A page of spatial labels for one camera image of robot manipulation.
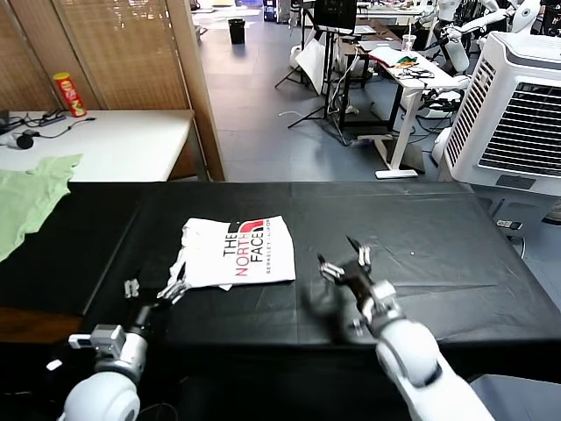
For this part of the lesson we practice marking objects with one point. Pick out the black monitor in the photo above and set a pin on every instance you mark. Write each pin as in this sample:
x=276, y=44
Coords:
x=335, y=13

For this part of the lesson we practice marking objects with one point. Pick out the white air cooler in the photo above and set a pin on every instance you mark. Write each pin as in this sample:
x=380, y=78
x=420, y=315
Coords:
x=504, y=109

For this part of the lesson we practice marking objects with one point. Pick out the red chips can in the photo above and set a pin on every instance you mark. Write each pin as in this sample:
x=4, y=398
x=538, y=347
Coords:
x=70, y=95

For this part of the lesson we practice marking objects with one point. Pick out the white reflector board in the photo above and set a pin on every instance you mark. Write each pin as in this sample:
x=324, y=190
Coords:
x=312, y=61

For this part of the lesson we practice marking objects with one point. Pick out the grey laptop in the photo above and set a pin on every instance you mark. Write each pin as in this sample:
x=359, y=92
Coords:
x=379, y=43

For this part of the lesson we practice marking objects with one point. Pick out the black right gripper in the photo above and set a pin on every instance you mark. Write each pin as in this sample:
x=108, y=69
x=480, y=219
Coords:
x=357, y=278

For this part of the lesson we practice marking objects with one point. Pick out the white printed t-shirt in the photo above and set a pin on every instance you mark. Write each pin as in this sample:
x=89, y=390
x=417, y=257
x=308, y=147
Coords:
x=263, y=259

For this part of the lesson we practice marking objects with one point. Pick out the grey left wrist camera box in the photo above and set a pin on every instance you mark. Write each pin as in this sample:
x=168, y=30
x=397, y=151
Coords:
x=107, y=340

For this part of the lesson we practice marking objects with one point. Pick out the white standing desk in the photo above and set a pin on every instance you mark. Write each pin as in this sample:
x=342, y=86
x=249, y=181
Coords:
x=407, y=87

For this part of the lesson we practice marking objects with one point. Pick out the white floor power strip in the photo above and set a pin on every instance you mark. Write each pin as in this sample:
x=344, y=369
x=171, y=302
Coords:
x=509, y=224

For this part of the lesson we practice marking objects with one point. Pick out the wooden folding screen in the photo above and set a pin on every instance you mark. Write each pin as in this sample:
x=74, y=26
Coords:
x=122, y=52

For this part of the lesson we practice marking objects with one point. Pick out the black table cloth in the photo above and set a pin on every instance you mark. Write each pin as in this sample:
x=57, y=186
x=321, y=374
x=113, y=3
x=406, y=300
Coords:
x=394, y=210

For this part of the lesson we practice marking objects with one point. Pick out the black round device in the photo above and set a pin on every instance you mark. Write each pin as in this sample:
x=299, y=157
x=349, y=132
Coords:
x=24, y=141

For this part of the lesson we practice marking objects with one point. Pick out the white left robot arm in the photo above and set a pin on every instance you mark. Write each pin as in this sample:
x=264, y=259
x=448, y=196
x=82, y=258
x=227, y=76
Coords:
x=105, y=394

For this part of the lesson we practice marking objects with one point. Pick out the white rounded robot base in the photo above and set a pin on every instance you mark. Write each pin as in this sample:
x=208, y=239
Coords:
x=440, y=144

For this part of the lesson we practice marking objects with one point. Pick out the black waste bin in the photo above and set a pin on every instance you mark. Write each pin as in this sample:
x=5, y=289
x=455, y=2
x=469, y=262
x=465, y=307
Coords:
x=236, y=30

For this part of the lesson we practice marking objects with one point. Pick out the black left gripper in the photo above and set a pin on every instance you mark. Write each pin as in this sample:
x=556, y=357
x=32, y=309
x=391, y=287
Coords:
x=146, y=313

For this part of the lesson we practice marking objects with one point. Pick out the black tripod stand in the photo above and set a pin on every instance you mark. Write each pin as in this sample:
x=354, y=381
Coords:
x=328, y=87

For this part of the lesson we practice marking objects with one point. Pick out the black power strip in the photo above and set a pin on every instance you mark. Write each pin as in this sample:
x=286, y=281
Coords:
x=53, y=117

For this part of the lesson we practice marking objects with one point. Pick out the grey chair seat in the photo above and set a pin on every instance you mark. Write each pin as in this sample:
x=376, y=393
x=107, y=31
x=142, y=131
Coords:
x=521, y=403

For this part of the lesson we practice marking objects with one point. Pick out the light green t-shirt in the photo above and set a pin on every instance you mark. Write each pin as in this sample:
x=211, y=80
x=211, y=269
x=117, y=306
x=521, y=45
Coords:
x=26, y=197

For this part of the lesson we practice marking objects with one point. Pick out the clear plastic cup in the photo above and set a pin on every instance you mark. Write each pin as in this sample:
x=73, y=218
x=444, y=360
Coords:
x=409, y=43

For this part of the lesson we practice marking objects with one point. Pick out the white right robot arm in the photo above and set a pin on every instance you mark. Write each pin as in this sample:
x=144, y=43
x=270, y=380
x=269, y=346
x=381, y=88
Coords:
x=407, y=351

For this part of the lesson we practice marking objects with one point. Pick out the white humanoid robot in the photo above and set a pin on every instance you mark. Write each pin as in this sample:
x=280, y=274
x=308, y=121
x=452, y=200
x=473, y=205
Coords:
x=451, y=39
x=521, y=11

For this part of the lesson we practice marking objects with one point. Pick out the white side table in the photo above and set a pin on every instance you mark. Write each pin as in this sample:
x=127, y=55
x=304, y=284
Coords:
x=122, y=140

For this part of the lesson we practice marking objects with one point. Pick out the light folded cloth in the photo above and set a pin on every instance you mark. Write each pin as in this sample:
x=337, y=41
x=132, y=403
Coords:
x=388, y=54

